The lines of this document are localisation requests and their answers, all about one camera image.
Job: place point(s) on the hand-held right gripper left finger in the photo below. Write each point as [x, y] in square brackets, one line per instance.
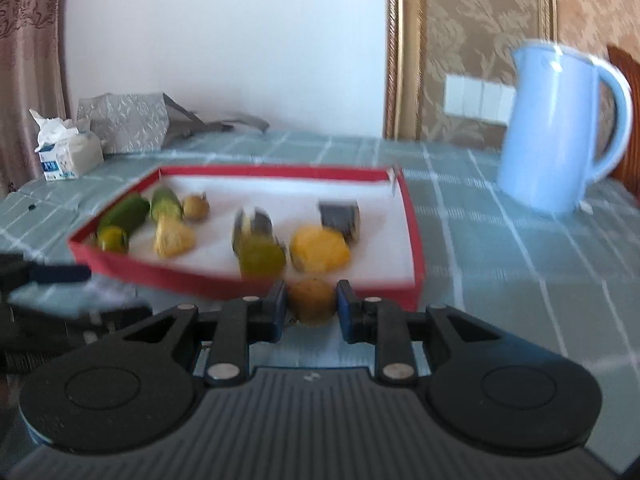
[276, 305]

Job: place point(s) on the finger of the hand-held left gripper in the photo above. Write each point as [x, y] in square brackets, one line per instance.
[120, 316]
[60, 274]

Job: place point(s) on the gold wall panel frame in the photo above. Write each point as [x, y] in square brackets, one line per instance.
[400, 50]

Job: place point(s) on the red shallow cardboard box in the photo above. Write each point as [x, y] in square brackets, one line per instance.
[300, 195]

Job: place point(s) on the dark round eggplant slice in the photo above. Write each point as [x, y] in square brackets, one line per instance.
[252, 224]

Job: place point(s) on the wooden chair back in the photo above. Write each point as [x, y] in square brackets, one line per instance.
[631, 160]

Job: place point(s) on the orange jackfruit pod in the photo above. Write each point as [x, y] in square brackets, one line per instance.
[320, 250]

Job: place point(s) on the green lime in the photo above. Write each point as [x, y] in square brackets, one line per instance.
[261, 259]

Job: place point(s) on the light blue kettle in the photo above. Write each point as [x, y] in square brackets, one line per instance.
[545, 130]

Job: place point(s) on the tissue pack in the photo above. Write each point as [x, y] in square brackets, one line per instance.
[67, 157]

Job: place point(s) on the pink patterned curtain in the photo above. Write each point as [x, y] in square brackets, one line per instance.
[27, 85]

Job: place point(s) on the green tomato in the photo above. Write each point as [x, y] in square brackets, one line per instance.
[112, 240]

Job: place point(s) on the brown longan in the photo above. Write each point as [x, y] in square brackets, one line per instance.
[196, 207]

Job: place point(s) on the green cucumber piece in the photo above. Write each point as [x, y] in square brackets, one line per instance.
[125, 211]
[166, 202]

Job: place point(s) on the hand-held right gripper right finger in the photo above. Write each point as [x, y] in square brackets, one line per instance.
[345, 310]

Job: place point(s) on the pale yellow jackfruit pod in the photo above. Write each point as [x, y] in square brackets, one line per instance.
[172, 237]

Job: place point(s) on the grey patterned bag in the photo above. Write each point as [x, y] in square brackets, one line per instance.
[130, 122]

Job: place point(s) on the dark eggplant chunk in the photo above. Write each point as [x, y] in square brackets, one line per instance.
[340, 215]

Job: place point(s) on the white wall switch plate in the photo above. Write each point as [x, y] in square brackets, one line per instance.
[477, 97]

